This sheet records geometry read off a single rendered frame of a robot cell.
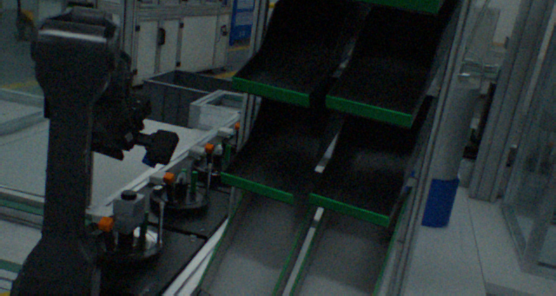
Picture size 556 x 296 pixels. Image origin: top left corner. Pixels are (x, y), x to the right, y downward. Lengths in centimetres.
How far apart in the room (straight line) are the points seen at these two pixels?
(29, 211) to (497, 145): 146
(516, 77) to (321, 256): 118
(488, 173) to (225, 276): 127
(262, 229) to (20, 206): 61
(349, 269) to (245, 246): 19
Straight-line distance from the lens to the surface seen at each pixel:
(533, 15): 198
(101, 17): 71
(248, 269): 99
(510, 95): 200
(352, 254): 99
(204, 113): 227
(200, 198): 134
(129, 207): 108
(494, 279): 157
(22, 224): 138
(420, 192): 97
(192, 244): 118
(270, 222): 101
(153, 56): 650
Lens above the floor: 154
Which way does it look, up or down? 18 degrees down
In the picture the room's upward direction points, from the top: 9 degrees clockwise
